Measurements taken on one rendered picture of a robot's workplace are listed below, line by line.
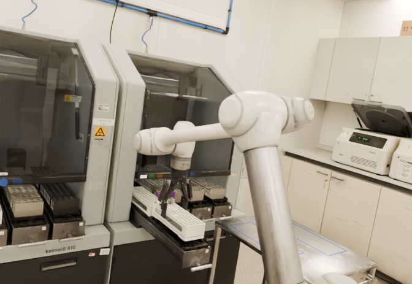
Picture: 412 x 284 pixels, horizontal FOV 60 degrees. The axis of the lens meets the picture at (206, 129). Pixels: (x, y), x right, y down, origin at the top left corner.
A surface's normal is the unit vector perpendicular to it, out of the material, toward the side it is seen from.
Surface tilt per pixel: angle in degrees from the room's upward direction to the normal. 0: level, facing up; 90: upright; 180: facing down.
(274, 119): 70
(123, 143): 90
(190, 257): 90
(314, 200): 90
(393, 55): 90
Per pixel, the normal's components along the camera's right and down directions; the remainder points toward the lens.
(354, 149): -0.82, -0.05
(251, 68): 0.58, 0.18
